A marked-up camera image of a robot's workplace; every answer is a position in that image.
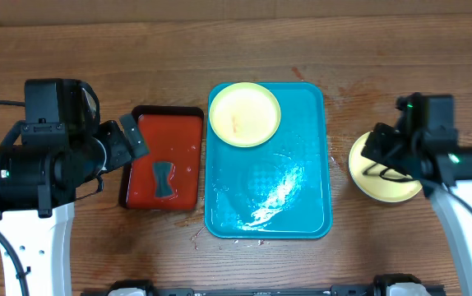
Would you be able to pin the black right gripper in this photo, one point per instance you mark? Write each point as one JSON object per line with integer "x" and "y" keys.
{"x": 382, "y": 145}

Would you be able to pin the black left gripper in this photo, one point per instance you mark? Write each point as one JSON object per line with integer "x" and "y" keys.
{"x": 121, "y": 153}

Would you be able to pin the yellow plate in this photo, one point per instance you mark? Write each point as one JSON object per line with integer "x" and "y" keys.
{"x": 365, "y": 174}
{"x": 245, "y": 114}

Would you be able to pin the dark hourglass sponge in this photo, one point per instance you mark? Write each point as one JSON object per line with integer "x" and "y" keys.
{"x": 163, "y": 173}

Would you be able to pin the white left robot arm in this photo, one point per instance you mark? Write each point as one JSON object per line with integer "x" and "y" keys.
{"x": 41, "y": 167}

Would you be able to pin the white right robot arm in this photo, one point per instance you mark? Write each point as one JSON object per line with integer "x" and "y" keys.
{"x": 449, "y": 191}

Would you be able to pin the red tray with black rim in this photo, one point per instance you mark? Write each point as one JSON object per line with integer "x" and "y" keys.
{"x": 172, "y": 134}

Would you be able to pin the teal plastic tray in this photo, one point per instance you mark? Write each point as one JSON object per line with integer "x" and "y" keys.
{"x": 280, "y": 189}

